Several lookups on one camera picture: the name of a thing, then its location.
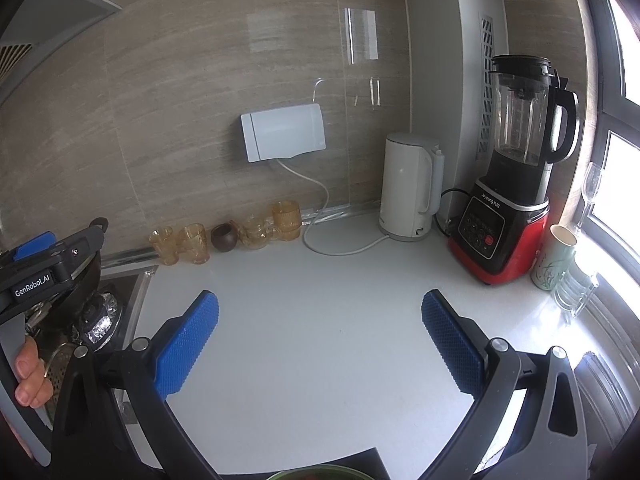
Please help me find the black and red blender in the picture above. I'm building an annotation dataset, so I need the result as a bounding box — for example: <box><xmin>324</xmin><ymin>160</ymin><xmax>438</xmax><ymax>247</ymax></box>
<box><xmin>447</xmin><ymin>53</ymin><xmax>581</xmax><ymax>287</ymax></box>

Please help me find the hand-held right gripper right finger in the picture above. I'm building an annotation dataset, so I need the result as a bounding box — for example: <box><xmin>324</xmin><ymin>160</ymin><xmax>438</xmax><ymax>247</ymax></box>
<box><xmin>422</xmin><ymin>289</ymin><xmax>589</xmax><ymax>480</ymax></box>

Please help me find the clear glass container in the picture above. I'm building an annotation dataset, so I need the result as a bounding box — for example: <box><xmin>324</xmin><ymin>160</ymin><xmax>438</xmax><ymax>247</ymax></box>
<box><xmin>553</xmin><ymin>259</ymin><xmax>601</xmax><ymax>317</ymax></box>

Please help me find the green plastic basket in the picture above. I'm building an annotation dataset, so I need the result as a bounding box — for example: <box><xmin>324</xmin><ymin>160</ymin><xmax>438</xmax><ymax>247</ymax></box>
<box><xmin>266</xmin><ymin>464</ymin><xmax>372</xmax><ymax>480</ymax></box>

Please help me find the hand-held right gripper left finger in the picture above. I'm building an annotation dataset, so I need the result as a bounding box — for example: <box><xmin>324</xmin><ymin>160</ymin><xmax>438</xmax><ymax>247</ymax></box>
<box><xmin>50</xmin><ymin>290</ymin><xmax>226</xmax><ymax>480</ymax></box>

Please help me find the range hood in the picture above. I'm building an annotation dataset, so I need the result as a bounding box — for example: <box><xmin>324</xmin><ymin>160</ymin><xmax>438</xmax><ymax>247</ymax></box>
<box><xmin>0</xmin><ymin>0</ymin><xmax>124</xmax><ymax>87</ymax></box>

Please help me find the wine glass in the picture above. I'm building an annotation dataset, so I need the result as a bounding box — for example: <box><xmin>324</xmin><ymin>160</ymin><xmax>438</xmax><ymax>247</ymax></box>
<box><xmin>574</xmin><ymin>162</ymin><xmax>606</xmax><ymax>236</ymax></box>

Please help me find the ribbed amber glass cup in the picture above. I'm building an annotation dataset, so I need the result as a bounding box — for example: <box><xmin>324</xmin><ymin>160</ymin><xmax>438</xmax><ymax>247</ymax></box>
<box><xmin>272</xmin><ymin>200</ymin><xmax>303</xmax><ymax>241</ymax></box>

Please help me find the amber glass teapot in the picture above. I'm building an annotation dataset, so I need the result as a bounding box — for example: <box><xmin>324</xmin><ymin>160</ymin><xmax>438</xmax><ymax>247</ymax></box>
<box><xmin>238</xmin><ymin>213</ymin><xmax>275</xmax><ymax>250</ymax></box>

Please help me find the window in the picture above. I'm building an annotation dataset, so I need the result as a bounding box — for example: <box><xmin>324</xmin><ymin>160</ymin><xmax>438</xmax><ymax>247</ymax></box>
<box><xmin>585</xmin><ymin>0</ymin><xmax>640</xmax><ymax>282</ymax></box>

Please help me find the white power cable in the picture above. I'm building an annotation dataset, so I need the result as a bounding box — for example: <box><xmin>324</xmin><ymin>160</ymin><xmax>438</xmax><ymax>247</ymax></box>
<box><xmin>276</xmin><ymin>158</ymin><xmax>389</xmax><ymax>255</ymax></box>

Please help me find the brown ceramic cup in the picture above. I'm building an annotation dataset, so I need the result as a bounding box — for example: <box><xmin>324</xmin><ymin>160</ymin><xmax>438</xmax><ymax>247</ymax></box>
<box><xmin>209</xmin><ymin>223</ymin><xmax>240</xmax><ymax>252</ymax></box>

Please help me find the wall vent grille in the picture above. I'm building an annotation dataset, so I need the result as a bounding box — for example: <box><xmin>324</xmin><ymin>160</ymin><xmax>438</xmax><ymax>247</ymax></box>
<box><xmin>477</xmin><ymin>13</ymin><xmax>496</xmax><ymax>156</ymax></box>

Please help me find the white electric kettle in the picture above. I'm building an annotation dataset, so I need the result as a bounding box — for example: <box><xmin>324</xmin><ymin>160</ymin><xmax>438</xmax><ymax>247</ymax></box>
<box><xmin>378</xmin><ymin>131</ymin><xmax>446</xmax><ymax>243</ymax></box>

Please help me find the black power cable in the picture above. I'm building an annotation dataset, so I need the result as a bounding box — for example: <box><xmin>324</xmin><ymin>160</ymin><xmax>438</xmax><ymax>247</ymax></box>
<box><xmin>433</xmin><ymin>188</ymin><xmax>474</xmax><ymax>239</ymax></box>

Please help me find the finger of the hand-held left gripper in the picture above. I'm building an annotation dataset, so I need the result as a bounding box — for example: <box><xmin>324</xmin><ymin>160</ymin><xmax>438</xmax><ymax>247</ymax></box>
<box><xmin>11</xmin><ymin>231</ymin><xmax>57</xmax><ymax>262</ymax></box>

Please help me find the white wall socket box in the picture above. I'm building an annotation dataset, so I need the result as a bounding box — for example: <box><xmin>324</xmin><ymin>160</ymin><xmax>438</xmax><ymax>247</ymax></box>
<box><xmin>240</xmin><ymin>103</ymin><xmax>327</xmax><ymax>164</ymax></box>

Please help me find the person's left hand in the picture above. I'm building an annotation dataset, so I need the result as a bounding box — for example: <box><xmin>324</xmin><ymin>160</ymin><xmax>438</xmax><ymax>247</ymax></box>
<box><xmin>12</xmin><ymin>334</ymin><xmax>56</xmax><ymax>409</ymax></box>

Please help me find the metal steamer pot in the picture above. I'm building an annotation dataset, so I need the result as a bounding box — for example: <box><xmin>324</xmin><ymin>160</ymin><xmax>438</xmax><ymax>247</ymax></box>
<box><xmin>42</xmin><ymin>342</ymin><xmax>81</xmax><ymax>427</ymax></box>

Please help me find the gas stove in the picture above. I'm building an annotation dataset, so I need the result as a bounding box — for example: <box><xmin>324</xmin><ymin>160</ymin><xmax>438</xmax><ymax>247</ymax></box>
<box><xmin>25</xmin><ymin>265</ymin><xmax>159</xmax><ymax>411</ymax></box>

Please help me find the black wok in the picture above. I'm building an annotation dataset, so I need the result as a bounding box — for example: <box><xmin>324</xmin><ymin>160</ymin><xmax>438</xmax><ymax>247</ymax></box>
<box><xmin>22</xmin><ymin>217</ymin><xmax>110</xmax><ymax>334</ymax></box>

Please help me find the ceramic cup with leaf print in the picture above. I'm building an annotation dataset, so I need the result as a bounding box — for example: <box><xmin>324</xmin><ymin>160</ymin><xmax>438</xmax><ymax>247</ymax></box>
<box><xmin>530</xmin><ymin>223</ymin><xmax>579</xmax><ymax>292</ymax></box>

